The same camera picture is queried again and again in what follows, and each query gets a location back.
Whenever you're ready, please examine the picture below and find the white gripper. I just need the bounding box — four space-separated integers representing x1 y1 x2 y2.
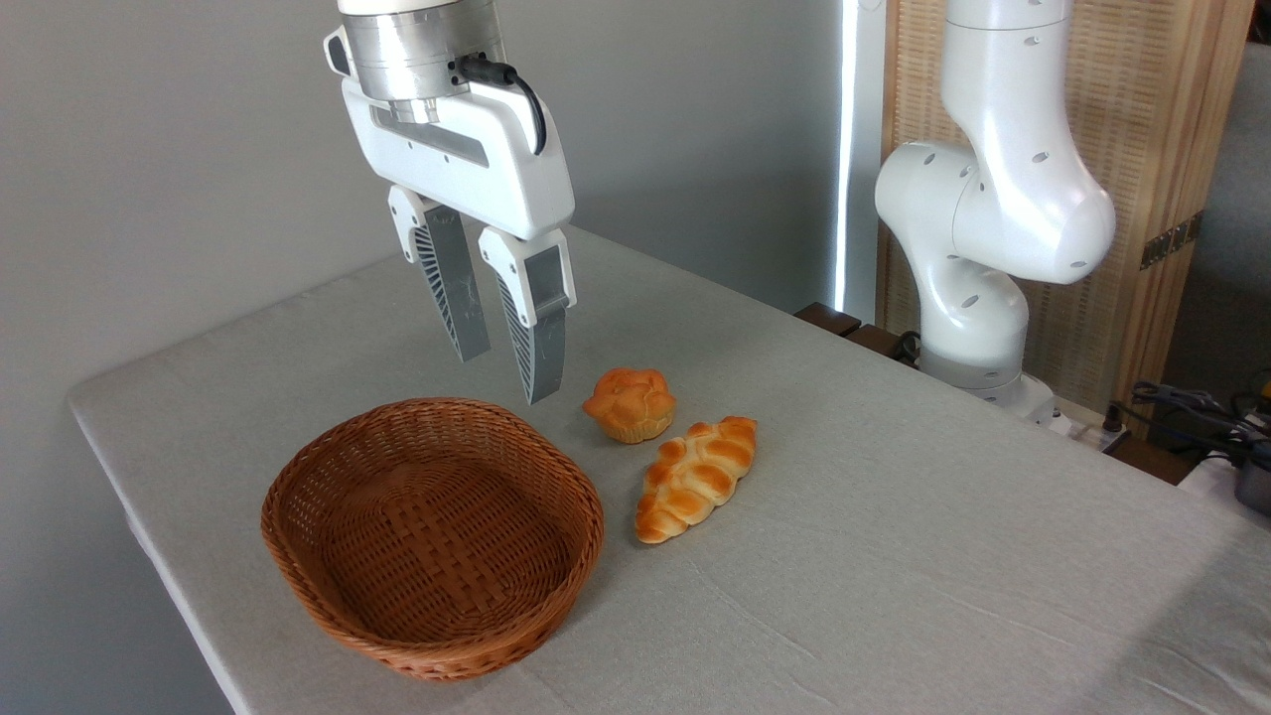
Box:
341 77 578 405

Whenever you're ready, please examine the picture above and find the round knotted bread roll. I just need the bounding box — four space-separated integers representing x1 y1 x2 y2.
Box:
583 367 678 445

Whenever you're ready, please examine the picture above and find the brown woven wicker basket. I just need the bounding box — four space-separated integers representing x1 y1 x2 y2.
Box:
260 397 606 682

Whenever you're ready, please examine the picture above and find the long braided bread loaf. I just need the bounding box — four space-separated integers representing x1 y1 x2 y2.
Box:
635 415 759 545

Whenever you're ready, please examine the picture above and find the grey tablecloth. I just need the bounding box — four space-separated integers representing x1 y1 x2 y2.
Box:
68 223 1271 715

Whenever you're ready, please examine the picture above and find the white power strip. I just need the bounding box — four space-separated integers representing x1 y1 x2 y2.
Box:
1033 395 1133 454

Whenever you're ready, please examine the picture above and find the dark metal screen hinge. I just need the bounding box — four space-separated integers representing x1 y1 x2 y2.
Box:
1140 211 1204 271

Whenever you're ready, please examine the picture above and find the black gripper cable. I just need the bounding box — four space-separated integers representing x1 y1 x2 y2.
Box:
455 55 549 157

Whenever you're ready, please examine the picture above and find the white vertical window frame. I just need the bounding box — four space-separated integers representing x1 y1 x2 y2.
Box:
832 0 888 324

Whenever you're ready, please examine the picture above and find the black cable bundle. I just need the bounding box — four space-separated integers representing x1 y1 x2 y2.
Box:
1105 380 1271 468

